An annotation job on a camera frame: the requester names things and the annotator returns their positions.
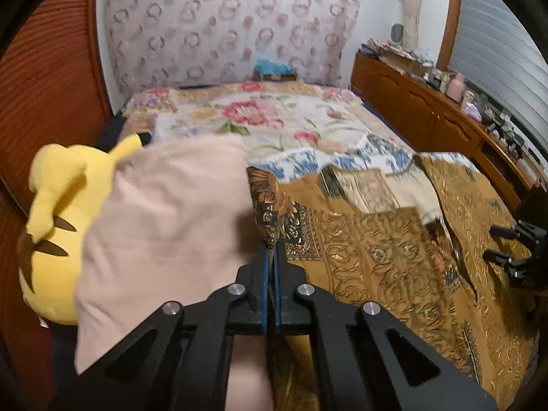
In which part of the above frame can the purple packet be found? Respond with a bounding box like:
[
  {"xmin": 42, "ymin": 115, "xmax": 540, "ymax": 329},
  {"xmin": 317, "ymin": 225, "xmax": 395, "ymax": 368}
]
[{"xmin": 464, "ymin": 92, "xmax": 483, "ymax": 121}]

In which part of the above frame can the pink pillow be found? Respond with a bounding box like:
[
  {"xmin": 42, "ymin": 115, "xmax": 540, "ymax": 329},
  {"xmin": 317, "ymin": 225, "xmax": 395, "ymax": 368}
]
[{"xmin": 75, "ymin": 135, "xmax": 275, "ymax": 411}]

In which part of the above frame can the golden patterned cloth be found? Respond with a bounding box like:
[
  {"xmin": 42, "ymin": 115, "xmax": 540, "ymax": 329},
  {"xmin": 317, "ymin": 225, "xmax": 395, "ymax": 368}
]
[{"xmin": 246, "ymin": 152, "xmax": 538, "ymax": 411}]

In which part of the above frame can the floral bed blanket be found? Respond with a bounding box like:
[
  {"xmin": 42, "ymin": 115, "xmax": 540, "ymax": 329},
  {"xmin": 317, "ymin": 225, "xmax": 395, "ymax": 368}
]
[{"xmin": 122, "ymin": 83, "xmax": 412, "ymax": 167}]

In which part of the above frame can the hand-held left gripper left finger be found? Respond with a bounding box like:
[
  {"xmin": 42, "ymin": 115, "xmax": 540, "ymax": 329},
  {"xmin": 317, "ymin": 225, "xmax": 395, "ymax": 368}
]
[{"xmin": 49, "ymin": 243, "xmax": 271, "ymax": 411}]

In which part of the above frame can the cardboard box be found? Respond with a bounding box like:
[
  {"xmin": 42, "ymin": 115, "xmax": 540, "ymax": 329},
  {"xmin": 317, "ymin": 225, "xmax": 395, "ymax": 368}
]
[{"xmin": 377, "ymin": 49, "xmax": 434, "ymax": 76}]

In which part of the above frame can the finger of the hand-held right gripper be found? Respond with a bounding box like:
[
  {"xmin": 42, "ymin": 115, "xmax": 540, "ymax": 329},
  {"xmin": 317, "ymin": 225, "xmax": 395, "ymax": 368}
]
[
  {"xmin": 483, "ymin": 250, "xmax": 532, "ymax": 282},
  {"xmin": 489, "ymin": 222, "xmax": 534, "ymax": 246}
]

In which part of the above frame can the cream narrow curtain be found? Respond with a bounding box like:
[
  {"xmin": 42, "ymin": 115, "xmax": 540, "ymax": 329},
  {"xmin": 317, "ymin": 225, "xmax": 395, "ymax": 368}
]
[{"xmin": 401, "ymin": 0, "xmax": 425, "ymax": 51}]

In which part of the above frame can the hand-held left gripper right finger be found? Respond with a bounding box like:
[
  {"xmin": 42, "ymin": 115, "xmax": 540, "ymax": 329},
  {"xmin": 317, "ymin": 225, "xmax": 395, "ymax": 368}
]
[{"xmin": 273, "ymin": 243, "xmax": 499, "ymax": 411}]

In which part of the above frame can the yellow plush toy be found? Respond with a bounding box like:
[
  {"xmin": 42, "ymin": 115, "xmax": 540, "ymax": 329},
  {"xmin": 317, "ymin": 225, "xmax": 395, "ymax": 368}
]
[{"xmin": 18, "ymin": 133, "xmax": 152, "ymax": 326}]

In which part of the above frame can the wooden sideboard cabinet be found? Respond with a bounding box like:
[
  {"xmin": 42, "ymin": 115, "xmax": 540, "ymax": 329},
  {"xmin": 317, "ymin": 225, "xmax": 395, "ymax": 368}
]
[{"xmin": 351, "ymin": 51, "xmax": 541, "ymax": 211}]

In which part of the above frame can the teal box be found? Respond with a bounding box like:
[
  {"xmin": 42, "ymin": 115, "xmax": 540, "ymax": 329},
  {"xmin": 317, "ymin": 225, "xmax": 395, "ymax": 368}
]
[{"xmin": 252, "ymin": 59, "xmax": 297, "ymax": 82}]

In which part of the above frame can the brown slatted wooden door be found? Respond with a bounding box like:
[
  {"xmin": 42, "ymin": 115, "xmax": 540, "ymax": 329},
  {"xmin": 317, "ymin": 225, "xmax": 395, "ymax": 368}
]
[{"xmin": 0, "ymin": 0, "xmax": 113, "ymax": 395}]

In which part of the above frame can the ring patterned lace curtain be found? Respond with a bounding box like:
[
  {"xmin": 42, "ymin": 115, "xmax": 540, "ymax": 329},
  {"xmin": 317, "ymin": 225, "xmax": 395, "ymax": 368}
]
[{"xmin": 96, "ymin": 0, "xmax": 361, "ymax": 90}]

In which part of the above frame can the pink bottle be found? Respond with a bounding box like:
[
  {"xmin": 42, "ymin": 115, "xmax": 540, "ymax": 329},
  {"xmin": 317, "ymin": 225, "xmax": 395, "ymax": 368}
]
[{"xmin": 447, "ymin": 73, "xmax": 467, "ymax": 102}]

